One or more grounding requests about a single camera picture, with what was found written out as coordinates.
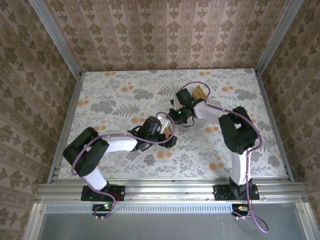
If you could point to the pink leather card holder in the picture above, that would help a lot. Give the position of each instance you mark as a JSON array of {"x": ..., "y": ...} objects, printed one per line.
[{"x": 169, "y": 130}]

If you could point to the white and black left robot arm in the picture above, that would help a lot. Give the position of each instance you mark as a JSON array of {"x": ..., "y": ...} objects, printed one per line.
[{"x": 122, "y": 143}]

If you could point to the floral patterned table cover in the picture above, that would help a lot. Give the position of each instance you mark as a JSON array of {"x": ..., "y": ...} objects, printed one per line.
[{"x": 162, "y": 165}]

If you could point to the grey metal lower panel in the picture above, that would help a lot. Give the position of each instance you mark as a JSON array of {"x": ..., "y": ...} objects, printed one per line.
[{"x": 162, "y": 227}]

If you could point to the left controller board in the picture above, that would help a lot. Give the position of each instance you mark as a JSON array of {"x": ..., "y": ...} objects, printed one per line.
[{"x": 105, "y": 207}]

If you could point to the controller board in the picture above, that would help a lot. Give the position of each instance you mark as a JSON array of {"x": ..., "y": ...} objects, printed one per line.
[
  {"x": 240, "y": 207},
  {"x": 105, "y": 207}
]

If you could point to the right controller board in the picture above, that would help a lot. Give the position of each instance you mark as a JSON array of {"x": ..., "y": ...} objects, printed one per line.
[{"x": 240, "y": 207}]

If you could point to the aluminium front rail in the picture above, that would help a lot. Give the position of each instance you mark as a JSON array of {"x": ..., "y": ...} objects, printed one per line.
[{"x": 170, "y": 190}]

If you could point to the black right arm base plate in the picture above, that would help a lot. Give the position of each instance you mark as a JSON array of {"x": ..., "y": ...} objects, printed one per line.
[{"x": 220, "y": 192}]

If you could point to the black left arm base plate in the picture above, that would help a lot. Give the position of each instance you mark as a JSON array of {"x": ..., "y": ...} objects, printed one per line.
[{"x": 117, "y": 192}]

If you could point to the aluminium table side rail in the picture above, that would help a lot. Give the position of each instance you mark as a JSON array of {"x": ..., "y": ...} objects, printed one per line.
[
  {"x": 274, "y": 125},
  {"x": 71, "y": 105}
]

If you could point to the aluminium corner post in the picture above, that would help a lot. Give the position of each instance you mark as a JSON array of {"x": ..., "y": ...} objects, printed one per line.
[
  {"x": 277, "y": 37},
  {"x": 61, "y": 42}
]

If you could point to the aluminium lower side rail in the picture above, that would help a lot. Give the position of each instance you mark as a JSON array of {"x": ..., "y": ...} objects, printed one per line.
[
  {"x": 306, "y": 220},
  {"x": 35, "y": 222}
]

